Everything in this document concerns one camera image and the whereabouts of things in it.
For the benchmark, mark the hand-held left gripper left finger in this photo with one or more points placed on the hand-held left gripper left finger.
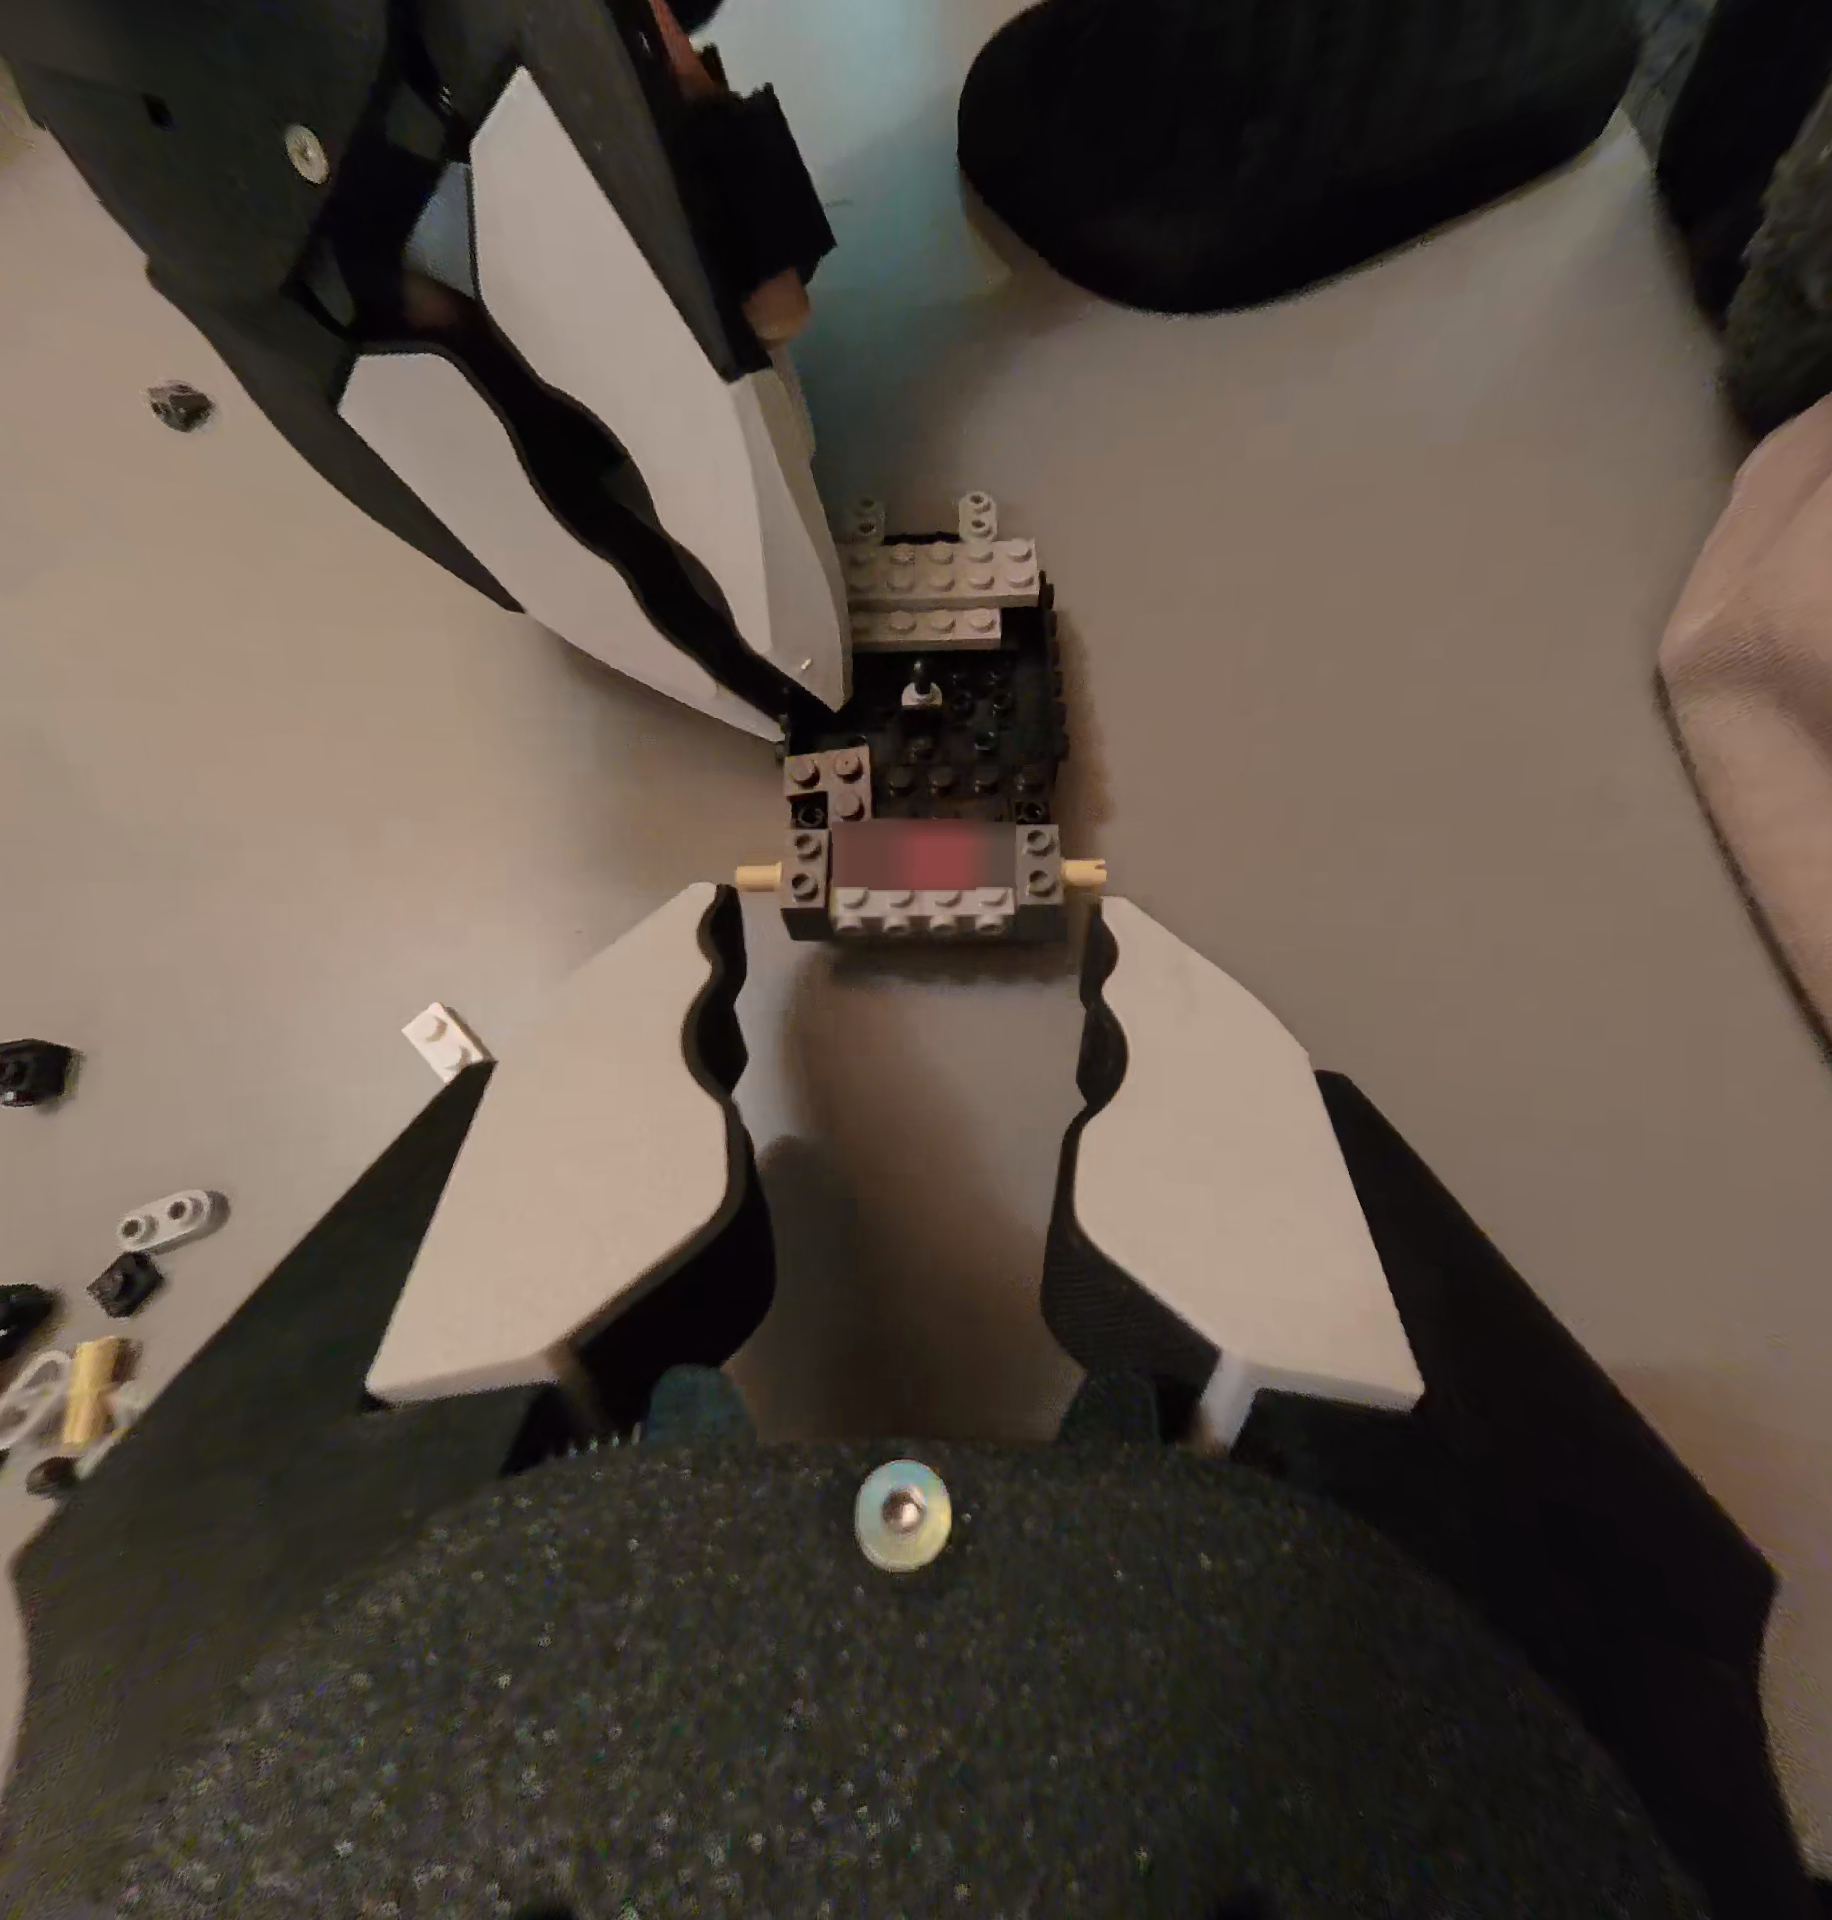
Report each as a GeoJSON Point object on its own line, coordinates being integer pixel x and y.
{"type": "Point", "coordinates": [556, 1172]}

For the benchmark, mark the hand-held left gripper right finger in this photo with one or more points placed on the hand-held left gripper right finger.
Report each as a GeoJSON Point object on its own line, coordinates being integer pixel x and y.
{"type": "Point", "coordinates": [1231, 1201]}

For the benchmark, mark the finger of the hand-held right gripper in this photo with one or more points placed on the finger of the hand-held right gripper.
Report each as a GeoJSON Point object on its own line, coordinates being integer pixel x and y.
{"type": "Point", "coordinates": [601, 286]}
{"type": "Point", "coordinates": [436, 436]}

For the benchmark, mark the black and grey brick model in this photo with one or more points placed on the black and grey brick model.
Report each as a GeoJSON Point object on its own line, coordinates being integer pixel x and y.
{"type": "Point", "coordinates": [990, 728]}

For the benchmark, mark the grey desk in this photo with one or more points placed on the grey desk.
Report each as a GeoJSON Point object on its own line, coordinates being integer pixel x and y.
{"type": "Point", "coordinates": [1456, 677]}

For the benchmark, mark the person's right hand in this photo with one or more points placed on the person's right hand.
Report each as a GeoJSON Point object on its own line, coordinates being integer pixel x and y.
{"type": "Point", "coordinates": [776, 311]}

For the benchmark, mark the small white brick plate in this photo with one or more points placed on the small white brick plate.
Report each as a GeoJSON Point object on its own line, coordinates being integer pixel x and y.
{"type": "Point", "coordinates": [447, 1041]}

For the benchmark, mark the small black brick piece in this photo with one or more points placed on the small black brick piece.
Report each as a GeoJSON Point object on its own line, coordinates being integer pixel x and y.
{"type": "Point", "coordinates": [178, 406]}

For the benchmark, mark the scattered small loose brick pieces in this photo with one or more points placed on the scattered small loose brick pieces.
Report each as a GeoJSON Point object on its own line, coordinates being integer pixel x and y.
{"type": "Point", "coordinates": [29, 1073]}

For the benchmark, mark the black oval cushion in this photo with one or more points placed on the black oval cushion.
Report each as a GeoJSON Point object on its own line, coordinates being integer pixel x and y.
{"type": "Point", "coordinates": [1275, 152]}

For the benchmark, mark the beige pants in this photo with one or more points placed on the beige pants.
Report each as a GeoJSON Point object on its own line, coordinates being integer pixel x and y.
{"type": "Point", "coordinates": [1801, 722]}

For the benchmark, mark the black fleece jacket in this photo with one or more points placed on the black fleece jacket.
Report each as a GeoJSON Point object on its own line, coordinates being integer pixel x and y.
{"type": "Point", "coordinates": [1801, 271]}

